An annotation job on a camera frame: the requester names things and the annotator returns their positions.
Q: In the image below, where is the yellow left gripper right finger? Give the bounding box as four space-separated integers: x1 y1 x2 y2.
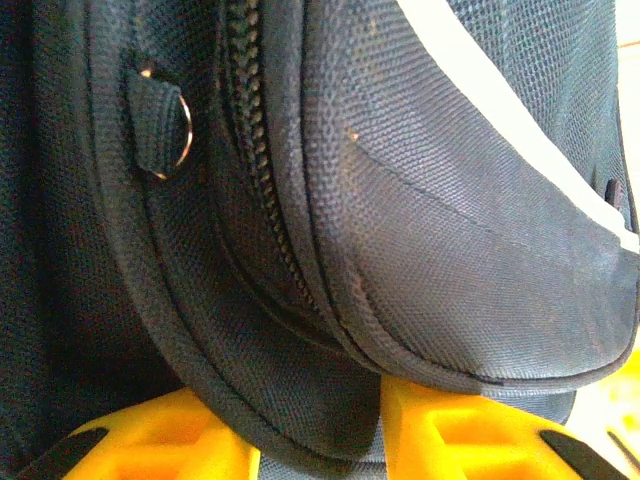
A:
378 373 631 480

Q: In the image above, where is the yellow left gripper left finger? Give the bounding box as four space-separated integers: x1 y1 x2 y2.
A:
59 387 262 480

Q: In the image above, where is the navy blue backpack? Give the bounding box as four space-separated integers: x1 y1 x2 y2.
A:
0 0 640 480

